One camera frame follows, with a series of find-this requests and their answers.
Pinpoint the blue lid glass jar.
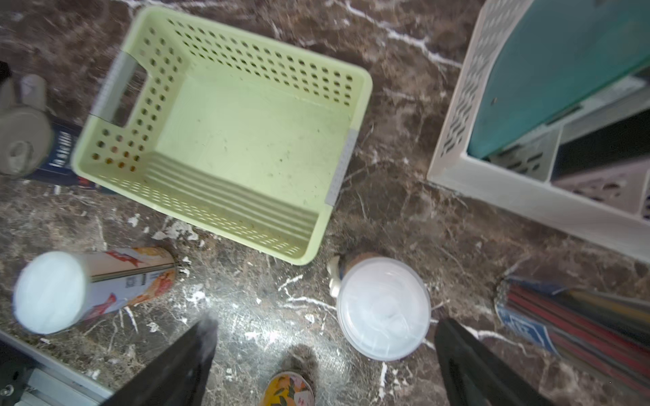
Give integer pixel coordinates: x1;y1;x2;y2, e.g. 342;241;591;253
494;277;649;398

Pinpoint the yellow orange lidded can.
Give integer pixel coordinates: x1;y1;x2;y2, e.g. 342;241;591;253
259;371;315;406

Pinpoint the teal folder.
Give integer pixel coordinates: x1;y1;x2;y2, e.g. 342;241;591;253
467;1;649;159

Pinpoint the white lid yellow can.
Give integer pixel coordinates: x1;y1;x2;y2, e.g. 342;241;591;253
327;253;432;362

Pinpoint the white desktop file organizer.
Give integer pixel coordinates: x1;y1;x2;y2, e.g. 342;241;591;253
428;1;649;261

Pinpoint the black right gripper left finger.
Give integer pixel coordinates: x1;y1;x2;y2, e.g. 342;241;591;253
103;316;218;406

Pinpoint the dark blue metal can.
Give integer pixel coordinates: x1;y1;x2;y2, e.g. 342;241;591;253
0;73;110;194

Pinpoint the red white lidded can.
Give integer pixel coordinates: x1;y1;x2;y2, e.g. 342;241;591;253
13;247;178;334

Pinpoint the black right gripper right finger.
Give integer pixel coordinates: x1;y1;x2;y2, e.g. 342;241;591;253
434;318;552;406

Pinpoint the aluminium front frame rail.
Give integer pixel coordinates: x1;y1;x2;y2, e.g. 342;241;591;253
1;332;113;405

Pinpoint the light green plastic basket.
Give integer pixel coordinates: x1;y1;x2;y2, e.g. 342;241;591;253
71;6;372;266

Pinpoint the black binder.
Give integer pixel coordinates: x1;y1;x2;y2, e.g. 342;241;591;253
551;110;649;181

